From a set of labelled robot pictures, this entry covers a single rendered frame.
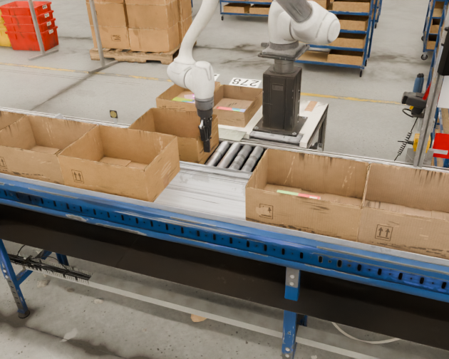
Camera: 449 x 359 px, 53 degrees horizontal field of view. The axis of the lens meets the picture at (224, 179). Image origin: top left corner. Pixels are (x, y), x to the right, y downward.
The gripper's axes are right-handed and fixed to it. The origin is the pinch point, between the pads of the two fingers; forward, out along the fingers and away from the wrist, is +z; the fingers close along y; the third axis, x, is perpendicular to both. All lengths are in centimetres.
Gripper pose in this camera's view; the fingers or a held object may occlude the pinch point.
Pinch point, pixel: (207, 145)
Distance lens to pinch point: 222.5
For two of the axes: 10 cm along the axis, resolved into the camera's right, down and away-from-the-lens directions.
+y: 3.4, -5.1, 7.9
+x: -9.4, -1.6, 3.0
